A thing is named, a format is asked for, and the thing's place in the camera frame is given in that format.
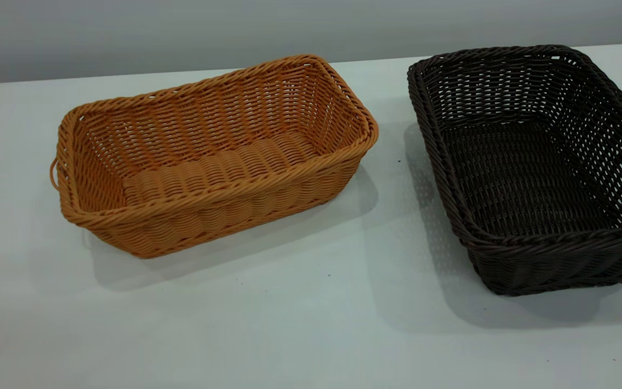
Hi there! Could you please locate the light brown wicker basket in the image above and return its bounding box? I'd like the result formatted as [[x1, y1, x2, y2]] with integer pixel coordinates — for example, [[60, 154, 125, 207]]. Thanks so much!
[[49, 53, 380, 259]]

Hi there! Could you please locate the dark brown wicker basket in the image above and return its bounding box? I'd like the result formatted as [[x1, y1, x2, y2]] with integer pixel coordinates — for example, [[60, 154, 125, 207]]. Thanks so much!
[[407, 44, 622, 297]]

